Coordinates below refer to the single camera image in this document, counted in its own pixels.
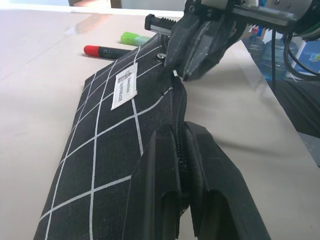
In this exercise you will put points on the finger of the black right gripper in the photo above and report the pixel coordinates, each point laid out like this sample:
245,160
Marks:
178,45

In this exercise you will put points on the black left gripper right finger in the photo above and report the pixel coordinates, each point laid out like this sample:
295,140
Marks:
225,185

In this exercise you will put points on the blue water jug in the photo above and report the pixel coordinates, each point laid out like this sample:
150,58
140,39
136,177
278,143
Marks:
271,62
255,47

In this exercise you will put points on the black white-grid zipper pouch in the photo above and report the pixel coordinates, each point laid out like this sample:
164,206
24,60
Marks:
105,140

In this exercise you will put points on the dark rounded object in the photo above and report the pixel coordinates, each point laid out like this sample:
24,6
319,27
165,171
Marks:
300,105

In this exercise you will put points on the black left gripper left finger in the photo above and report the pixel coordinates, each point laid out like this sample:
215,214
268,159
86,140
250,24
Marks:
152,190

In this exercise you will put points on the blue box with sticker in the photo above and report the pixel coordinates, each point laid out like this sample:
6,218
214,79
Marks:
311,56

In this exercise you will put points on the red-capped black marker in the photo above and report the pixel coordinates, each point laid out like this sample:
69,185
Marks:
105,52

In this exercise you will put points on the green highlighter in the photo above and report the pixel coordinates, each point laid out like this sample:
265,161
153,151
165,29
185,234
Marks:
132,38

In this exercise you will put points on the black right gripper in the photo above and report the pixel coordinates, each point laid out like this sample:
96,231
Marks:
262,15

